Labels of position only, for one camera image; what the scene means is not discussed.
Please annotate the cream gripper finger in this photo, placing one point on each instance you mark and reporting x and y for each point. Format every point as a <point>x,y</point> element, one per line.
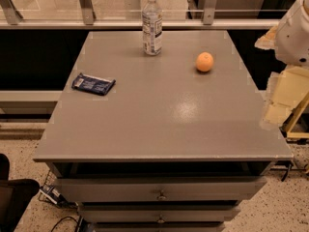
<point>284,93</point>
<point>267,41</point>

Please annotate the blue rxbar blueberry bar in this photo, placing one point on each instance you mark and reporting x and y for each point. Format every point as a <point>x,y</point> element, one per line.
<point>91,84</point>

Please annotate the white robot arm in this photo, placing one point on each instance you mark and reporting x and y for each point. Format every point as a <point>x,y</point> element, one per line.
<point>290,41</point>

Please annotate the orange fruit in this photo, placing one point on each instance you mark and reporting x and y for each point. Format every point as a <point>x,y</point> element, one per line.
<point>204,62</point>

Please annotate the clear plastic water bottle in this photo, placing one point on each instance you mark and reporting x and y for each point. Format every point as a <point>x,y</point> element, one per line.
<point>152,28</point>

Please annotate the grey top drawer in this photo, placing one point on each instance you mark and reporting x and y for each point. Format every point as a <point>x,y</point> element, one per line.
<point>159,189</point>

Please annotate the grey drawer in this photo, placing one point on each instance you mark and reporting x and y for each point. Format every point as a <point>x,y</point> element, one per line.
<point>159,189</point>
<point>154,227</point>
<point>159,213</point>

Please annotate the grey middle drawer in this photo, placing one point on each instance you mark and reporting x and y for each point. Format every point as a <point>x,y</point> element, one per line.
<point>159,213</point>

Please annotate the grey bottom drawer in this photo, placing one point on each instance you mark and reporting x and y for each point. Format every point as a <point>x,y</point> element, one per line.
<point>154,227</point>

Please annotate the metal railing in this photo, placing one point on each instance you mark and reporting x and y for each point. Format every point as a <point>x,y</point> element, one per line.
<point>126,14</point>

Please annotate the black chair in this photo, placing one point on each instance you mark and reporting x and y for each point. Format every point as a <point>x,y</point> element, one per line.
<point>15,195</point>

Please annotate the yellow frame stand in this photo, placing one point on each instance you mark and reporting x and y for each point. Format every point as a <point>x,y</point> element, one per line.
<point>289,128</point>

